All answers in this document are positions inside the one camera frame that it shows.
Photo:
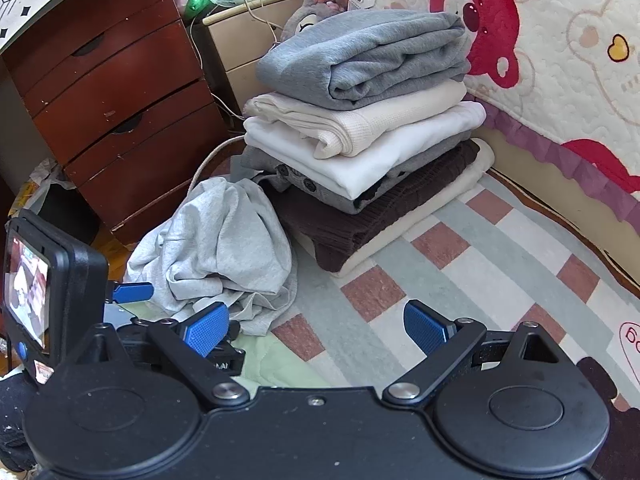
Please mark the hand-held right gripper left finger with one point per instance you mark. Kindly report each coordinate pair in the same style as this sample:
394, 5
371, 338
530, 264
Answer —
205, 330

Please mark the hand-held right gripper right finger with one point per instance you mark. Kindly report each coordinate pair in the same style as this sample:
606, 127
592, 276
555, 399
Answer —
425, 327

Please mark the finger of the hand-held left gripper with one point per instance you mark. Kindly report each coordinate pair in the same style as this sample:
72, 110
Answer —
231, 360
132, 292

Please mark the light grey shirt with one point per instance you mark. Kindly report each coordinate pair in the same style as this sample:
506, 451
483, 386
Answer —
215, 245

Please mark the black bin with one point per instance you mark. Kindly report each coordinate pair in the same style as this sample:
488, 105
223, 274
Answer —
70, 215

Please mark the dark brown knit sweater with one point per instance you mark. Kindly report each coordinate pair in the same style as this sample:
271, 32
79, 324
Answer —
330, 230

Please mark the dark brown and white blanket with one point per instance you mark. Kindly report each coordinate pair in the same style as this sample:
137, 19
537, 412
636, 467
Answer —
450, 190

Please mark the dark speckled cloth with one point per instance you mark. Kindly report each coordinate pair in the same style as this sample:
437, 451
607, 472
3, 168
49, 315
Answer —
12, 420

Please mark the grey buttoned cardigan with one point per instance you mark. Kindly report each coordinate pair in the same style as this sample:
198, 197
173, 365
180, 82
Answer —
320, 192

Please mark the white folded garment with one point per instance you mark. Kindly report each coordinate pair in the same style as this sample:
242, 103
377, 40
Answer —
400, 155

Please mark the beige bed base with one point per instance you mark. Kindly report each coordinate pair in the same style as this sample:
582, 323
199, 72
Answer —
550, 190

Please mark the cream waffle folded garment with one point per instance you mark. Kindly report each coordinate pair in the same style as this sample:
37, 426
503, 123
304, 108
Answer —
350, 125

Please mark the red-brown wooden drawer cabinet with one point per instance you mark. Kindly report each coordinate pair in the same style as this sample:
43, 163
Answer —
115, 75

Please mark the beige nightstand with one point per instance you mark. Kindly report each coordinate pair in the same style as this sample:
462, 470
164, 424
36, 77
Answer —
240, 45

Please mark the grey folded sweatshirt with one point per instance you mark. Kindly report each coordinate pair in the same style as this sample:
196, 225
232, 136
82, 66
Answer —
360, 50

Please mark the red bear print bed cover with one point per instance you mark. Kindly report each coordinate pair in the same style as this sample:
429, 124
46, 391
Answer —
550, 35

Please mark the grey plush toy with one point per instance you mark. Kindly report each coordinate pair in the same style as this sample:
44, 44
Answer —
300, 17

